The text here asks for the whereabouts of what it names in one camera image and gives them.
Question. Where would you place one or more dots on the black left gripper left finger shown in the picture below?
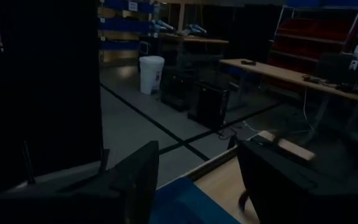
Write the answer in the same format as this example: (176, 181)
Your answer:
(135, 186)

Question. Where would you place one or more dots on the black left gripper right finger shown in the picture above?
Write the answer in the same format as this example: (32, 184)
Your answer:
(291, 199)

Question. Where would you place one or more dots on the blue white robot arm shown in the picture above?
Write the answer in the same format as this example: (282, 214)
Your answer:
(197, 28)
(163, 25)

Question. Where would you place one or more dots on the blue plastic bin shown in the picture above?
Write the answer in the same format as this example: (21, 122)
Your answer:
(182, 205)

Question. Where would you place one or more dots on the small black computer tower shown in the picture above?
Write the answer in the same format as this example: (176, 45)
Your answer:
(177, 91)

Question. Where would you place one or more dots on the large black computer tower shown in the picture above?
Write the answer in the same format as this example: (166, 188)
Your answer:
(208, 105)

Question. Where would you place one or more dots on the white trash can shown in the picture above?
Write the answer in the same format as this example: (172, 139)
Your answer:
(151, 74)

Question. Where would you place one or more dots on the long wooden workbench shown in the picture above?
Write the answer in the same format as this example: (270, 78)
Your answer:
(278, 73)

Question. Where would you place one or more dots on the black folding screen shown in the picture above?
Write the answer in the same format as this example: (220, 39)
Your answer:
(42, 93)

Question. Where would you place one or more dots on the black bench monitor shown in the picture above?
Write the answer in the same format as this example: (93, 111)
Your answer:
(336, 67)

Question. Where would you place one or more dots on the small black bench device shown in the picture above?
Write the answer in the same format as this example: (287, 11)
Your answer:
(248, 62)

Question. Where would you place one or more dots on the wooden workbench with robots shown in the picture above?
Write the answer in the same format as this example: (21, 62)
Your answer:
(197, 39)

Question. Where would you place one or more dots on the shelf with blue bins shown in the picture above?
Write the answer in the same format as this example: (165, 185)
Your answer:
(120, 26)

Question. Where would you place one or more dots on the red storage rack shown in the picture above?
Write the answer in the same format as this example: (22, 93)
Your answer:
(309, 31)

